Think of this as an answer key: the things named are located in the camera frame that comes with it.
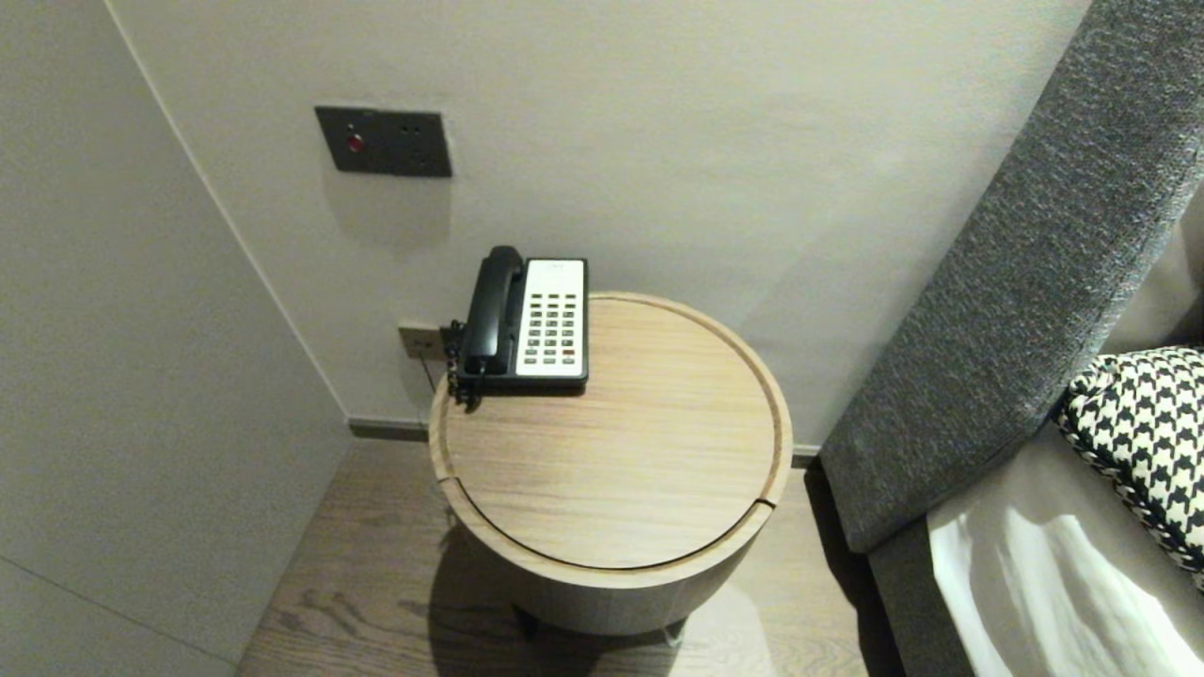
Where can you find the curved wooden nightstand drawer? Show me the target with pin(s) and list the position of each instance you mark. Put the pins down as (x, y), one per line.
(611, 602)

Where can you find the round wooden nightstand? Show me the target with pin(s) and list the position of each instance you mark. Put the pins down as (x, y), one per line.
(640, 423)

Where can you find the black telephone base white keypad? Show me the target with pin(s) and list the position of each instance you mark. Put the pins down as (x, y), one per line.
(555, 320)

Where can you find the grey fabric bed headboard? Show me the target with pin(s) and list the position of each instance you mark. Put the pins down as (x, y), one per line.
(1016, 282)

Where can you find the dark wall switch panel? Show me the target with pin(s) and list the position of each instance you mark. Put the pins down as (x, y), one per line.
(386, 141)

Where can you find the white bed sheet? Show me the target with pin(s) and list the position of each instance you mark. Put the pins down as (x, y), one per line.
(1082, 583)

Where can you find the black white houndstooth pillow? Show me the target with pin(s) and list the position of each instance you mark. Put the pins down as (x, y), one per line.
(1148, 432)

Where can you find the beige wall jack plate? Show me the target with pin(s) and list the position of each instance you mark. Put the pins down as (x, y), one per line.
(416, 340)

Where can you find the dark metal nightstand leg frame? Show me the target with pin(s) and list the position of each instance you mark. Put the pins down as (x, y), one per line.
(524, 622)

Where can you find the black telephone handset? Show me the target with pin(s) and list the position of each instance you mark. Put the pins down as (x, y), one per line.
(494, 310)

